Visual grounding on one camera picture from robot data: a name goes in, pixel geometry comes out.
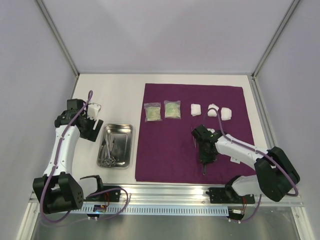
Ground white gauze pad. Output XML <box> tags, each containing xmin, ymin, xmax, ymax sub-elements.
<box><xmin>220</xmin><ymin>107</ymin><xmax>232</xmax><ymax>121</ymax></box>
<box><xmin>207</xmin><ymin>103</ymin><xmax>219</xmax><ymax>117</ymax></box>
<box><xmin>190</xmin><ymin>103</ymin><xmax>202</xmax><ymax>117</ymax></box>

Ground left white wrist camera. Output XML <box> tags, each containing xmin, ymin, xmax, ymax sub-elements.
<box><xmin>87</xmin><ymin>103</ymin><xmax>102</xmax><ymax>120</ymax></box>

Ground plain steel surgical scissors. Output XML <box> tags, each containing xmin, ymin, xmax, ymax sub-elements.
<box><xmin>101</xmin><ymin>140</ymin><xmax>116</xmax><ymax>167</ymax></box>

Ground green gauze packet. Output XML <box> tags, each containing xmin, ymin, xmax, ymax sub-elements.
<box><xmin>143</xmin><ymin>102</ymin><xmax>162</xmax><ymax>122</ymax></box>
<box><xmin>164</xmin><ymin>100</ymin><xmax>181</xmax><ymax>119</ymax></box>

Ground middle white gauze pad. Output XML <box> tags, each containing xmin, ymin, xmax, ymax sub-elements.
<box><xmin>207</xmin><ymin>103</ymin><xmax>219</xmax><ymax>117</ymax></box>

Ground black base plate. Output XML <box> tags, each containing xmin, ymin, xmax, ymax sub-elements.
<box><xmin>205</xmin><ymin>187</ymin><xmax>256</xmax><ymax>204</ymax></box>
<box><xmin>85</xmin><ymin>185</ymin><xmax>121</xmax><ymax>203</ymax></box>

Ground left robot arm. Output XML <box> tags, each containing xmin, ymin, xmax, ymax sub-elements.
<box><xmin>32</xmin><ymin>98</ymin><xmax>105</xmax><ymax>215</ymax></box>

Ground white slotted cable duct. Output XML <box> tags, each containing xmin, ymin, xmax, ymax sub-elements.
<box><xmin>77</xmin><ymin>204</ymin><xmax>229</xmax><ymax>217</ymax></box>

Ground aluminium frame post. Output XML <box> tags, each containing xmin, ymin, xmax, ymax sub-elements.
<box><xmin>251</xmin><ymin>0</ymin><xmax>302</xmax><ymax>80</ymax></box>
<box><xmin>34</xmin><ymin>0</ymin><xmax>80</xmax><ymax>79</ymax></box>

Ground white green alcohol wipe packet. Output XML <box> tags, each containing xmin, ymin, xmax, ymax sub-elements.
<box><xmin>230</xmin><ymin>157</ymin><xmax>241</xmax><ymax>164</ymax></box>

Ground right white gauze pad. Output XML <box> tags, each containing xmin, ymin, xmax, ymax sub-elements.
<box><xmin>220</xmin><ymin>107</ymin><xmax>232</xmax><ymax>121</ymax></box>

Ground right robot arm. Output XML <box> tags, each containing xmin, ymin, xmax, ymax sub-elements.
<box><xmin>191</xmin><ymin>125</ymin><xmax>300</xmax><ymax>203</ymax></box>

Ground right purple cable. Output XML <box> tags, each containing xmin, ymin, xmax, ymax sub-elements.
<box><xmin>201</xmin><ymin>107</ymin><xmax>300</xmax><ymax>224</ymax></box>

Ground right aluminium frame post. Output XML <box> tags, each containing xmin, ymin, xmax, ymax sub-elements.
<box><xmin>251</xmin><ymin>0</ymin><xmax>302</xmax><ymax>80</ymax></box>

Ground stainless steel instrument tray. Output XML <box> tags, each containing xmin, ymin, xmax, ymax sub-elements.
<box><xmin>97</xmin><ymin>123</ymin><xmax>133</xmax><ymax>169</ymax></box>

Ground aluminium mounting rail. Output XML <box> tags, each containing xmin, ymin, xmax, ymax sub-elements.
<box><xmin>28</xmin><ymin>182</ymin><xmax>305</xmax><ymax>206</ymax></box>

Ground purple surgical drape cloth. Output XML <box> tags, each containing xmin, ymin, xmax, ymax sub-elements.
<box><xmin>135</xmin><ymin>83</ymin><xmax>255</xmax><ymax>185</ymax></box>

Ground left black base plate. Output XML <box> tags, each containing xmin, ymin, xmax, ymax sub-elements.
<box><xmin>85</xmin><ymin>185</ymin><xmax>121</xmax><ymax>203</ymax></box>

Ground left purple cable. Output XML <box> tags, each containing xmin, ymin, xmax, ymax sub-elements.
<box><xmin>39</xmin><ymin>90</ymin><xmax>129</xmax><ymax>223</ymax></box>

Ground left green gauze packet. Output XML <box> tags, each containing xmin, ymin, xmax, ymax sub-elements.
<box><xmin>143</xmin><ymin>102</ymin><xmax>162</xmax><ymax>122</ymax></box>

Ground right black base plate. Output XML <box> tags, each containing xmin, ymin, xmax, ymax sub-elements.
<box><xmin>205</xmin><ymin>187</ymin><xmax>256</xmax><ymax>204</ymax></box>

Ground right green gauze packet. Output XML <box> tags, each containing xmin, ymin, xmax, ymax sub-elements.
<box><xmin>164</xmin><ymin>100</ymin><xmax>181</xmax><ymax>119</ymax></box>

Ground left white gauze pad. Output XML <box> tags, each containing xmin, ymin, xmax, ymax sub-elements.
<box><xmin>190</xmin><ymin>103</ymin><xmax>202</xmax><ymax>117</ymax></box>

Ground left aluminium frame post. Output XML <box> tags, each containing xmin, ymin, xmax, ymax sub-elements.
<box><xmin>34</xmin><ymin>0</ymin><xmax>80</xmax><ymax>79</ymax></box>

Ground purple cable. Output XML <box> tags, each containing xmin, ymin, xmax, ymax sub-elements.
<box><xmin>201</xmin><ymin>107</ymin><xmax>300</xmax><ymax>224</ymax></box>
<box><xmin>39</xmin><ymin>90</ymin><xmax>129</xmax><ymax>223</ymax></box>

